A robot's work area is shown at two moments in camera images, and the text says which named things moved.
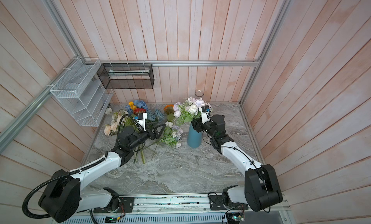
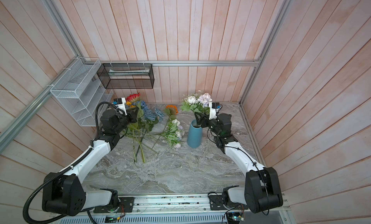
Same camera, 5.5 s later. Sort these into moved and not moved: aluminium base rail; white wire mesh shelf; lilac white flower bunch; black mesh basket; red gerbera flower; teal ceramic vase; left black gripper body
Moved: left black gripper body; lilac white flower bunch; red gerbera flower
Not moved: aluminium base rail; black mesh basket; white wire mesh shelf; teal ceramic vase
